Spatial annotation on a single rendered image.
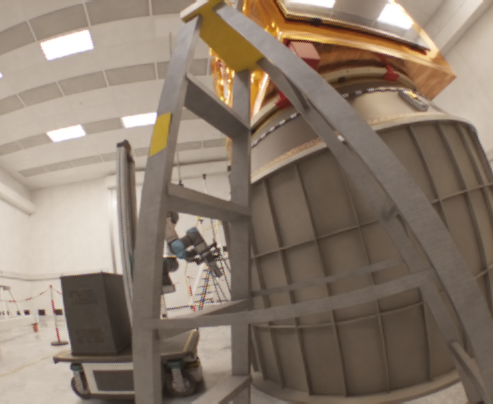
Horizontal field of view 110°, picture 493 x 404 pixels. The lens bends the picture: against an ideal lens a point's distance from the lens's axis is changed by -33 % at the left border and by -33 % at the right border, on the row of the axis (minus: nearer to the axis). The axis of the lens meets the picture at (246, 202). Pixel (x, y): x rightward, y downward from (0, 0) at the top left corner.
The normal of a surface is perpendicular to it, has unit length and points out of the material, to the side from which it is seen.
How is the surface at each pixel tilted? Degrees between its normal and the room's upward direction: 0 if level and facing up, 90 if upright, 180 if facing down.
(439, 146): 90
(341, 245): 90
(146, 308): 87
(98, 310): 90
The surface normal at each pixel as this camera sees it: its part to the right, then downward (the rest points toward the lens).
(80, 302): 0.12, -0.31
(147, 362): -0.47, -0.21
